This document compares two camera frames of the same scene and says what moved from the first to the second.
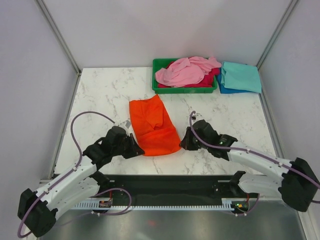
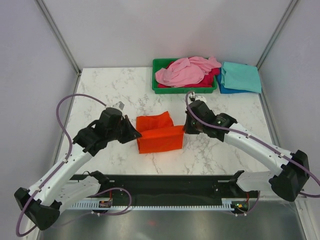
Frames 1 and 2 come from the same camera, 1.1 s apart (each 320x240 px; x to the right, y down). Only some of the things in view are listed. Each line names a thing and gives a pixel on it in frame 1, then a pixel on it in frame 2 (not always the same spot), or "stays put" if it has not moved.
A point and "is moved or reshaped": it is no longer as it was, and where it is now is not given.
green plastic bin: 160,63 stays put
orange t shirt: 153,127 is moved or reshaped
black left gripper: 135,149 → 132,133
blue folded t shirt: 223,89 stays put
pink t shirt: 186,71 stays put
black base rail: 168,186 stays put
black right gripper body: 199,144 → 193,127
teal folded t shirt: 240,76 stays put
